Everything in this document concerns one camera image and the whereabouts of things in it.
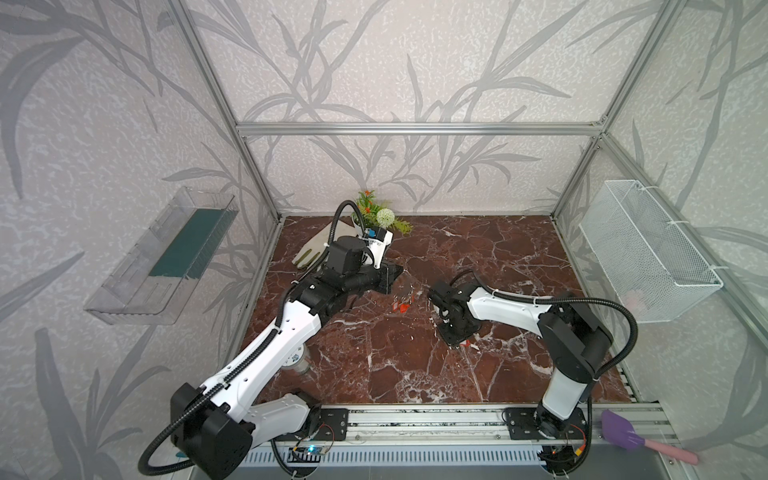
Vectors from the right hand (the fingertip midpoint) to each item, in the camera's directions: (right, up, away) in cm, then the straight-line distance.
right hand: (451, 330), depth 89 cm
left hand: (-14, +22, -17) cm, 31 cm away
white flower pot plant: (-25, +37, +10) cm, 46 cm away
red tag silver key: (+5, -3, -3) cm, 6 cm away
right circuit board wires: (+25, -24, -19) cm, 40 cm away
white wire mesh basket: (+39, +21, -26) cm, 51 cm away
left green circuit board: (-38, -25, -18) cm, 49 cm away
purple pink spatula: (+39, -20, -17) cm, 47 cm away
